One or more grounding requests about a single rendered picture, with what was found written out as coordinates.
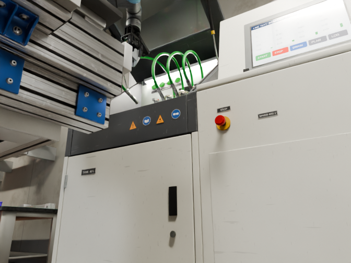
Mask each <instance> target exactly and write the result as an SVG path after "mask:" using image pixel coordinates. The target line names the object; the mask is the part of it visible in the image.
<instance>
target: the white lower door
mask: <svg viewBox="0 0 351 263"><path fill-rule="evenodd" d="M64 189H65V192H64V200H63V209H62V218H61V226H60V235H59V241H58V249H57V258H56V263H196V255H195V223H194V192H193V161H192V135H191V134H188V135H183V136H177V137H172V138H166V139H161V140H155V141H150V142H145V143H141V144H136V145H130V146H125V147H119V148H114V149H109V150H104V151H98V152H93V153H87V154H82V155H78V156H73V157H69V158H68V165H67V174H66V175H65V180H64Z"/></svg>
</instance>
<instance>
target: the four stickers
mask: <svg viewBox="0 0 351 263"><path fill-rule="evenodd" d="M180 110H181V108H180V109H175V110H171V119H176V118H180ZM164 122H165V114H164V113H163V114H158V115H156V124H160V123H164ZM150 124H151V115H150V116H145V117H143V126H146V125H150ZM136 128H137V120H134V121H130V122H129V130H132V129H136Z"/></svg>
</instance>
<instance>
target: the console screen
mask: <svg viewBox="0 0 351 263"><path fill-rule="evenodd" d="M347 43H351V0H313V1H311V2H308V3H305V4H302V5H299V6H297V7H294V8H291V9H288V10H285V11H282V12H280V13H277V14H274V15H271V16H268V17H265V18H263V19H260V20H257V21H254V22H251V23H249V24H246V25H244V48H245V68H246V69H247V68H249V70H253V69H257V68H261V67H264V66H268V65H272V64H276V63H279V62H283V61H286V60H289V59H293V58H296V57H301V56H304V55H308V54H311V53H315V52H319V51H323V50H326V49H330V48H333V47H336V46H340V45H344V44H347Z"/></svg>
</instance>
